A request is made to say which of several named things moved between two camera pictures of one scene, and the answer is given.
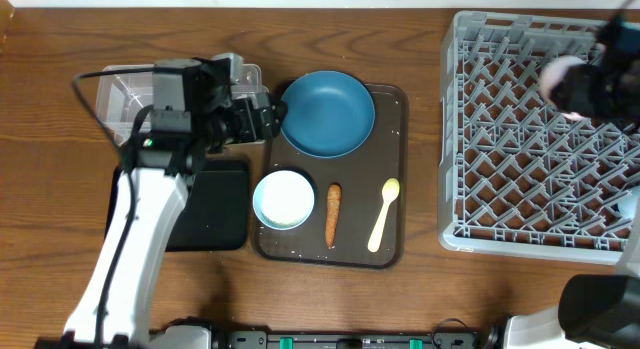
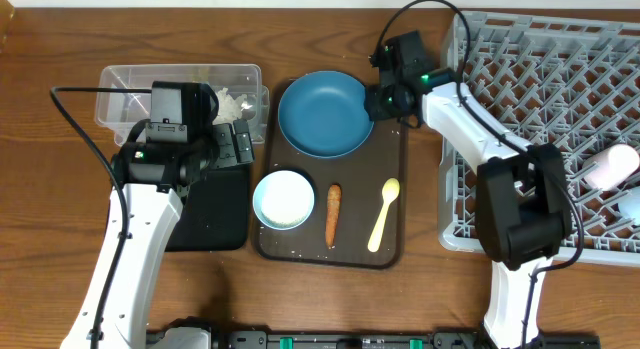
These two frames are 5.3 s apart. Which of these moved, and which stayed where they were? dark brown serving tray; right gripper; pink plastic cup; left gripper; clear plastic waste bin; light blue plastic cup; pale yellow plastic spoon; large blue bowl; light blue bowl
Moved: left gripper; pink plastic cup; right gripper
Stayed: light blue bowl; dark brown serving tray; large blue bowl; pale yellow plastic spoon; light blue plastic cup; clear plastic waste bin
